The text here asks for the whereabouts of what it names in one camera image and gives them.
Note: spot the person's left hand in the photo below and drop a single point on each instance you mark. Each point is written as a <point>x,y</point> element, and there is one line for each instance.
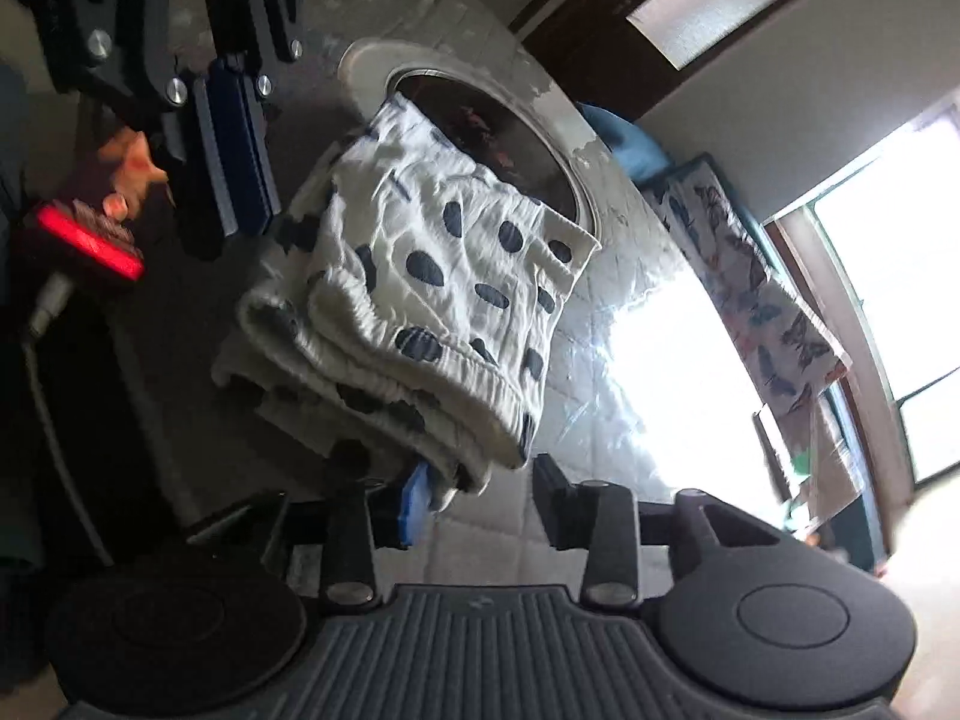
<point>124,165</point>

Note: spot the dark wooden door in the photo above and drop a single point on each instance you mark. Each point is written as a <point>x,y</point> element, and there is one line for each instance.
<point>600,52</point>

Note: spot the blue cushion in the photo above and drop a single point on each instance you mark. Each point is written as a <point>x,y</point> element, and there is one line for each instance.
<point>630,146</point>

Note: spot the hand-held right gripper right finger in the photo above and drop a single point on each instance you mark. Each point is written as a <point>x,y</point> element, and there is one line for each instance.
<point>555,502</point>

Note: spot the butterfly print sofa cushion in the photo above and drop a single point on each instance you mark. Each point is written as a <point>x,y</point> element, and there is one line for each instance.
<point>720,240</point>

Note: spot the beige sofa cushion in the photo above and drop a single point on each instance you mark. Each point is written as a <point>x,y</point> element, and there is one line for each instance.
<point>825,457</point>

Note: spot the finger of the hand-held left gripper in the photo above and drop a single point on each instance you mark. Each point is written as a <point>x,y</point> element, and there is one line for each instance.
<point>236,150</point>
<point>199,165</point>

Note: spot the white polka dot shorts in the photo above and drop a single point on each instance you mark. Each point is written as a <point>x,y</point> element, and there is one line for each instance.
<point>420,240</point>

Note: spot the window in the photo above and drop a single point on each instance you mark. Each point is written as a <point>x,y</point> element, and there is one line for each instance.
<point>900,277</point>

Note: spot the round black induction cooktop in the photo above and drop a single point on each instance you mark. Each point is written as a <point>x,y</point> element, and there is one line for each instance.
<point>487,127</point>

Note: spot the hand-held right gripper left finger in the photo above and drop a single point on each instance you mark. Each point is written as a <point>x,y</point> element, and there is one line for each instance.
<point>414,504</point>

